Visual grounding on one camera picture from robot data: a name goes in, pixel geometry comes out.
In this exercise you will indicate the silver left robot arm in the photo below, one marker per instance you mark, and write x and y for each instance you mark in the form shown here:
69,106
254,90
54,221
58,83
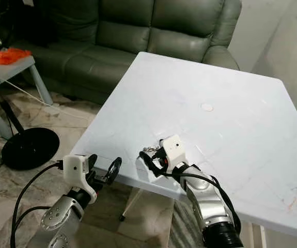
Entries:
55,217

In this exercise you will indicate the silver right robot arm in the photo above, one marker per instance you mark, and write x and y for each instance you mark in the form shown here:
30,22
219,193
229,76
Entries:
213,201

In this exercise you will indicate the black standing fan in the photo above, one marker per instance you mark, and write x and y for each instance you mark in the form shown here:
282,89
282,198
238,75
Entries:
29,150

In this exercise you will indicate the white plastic table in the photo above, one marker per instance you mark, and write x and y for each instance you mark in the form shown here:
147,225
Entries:
194,82

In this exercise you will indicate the green leather sofa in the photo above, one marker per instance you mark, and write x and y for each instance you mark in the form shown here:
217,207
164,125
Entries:
127,36

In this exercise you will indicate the small grey side table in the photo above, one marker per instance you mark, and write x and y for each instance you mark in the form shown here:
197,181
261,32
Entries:
21,68

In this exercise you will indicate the dark black cloth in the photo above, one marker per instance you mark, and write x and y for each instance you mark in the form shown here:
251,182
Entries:
37,23

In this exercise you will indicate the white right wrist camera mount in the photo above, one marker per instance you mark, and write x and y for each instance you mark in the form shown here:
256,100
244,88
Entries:
174,150

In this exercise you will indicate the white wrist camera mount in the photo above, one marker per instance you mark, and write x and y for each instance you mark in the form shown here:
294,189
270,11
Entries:
174,150
77,175

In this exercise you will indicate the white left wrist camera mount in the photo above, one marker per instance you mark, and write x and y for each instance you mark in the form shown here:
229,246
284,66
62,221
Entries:
77,175

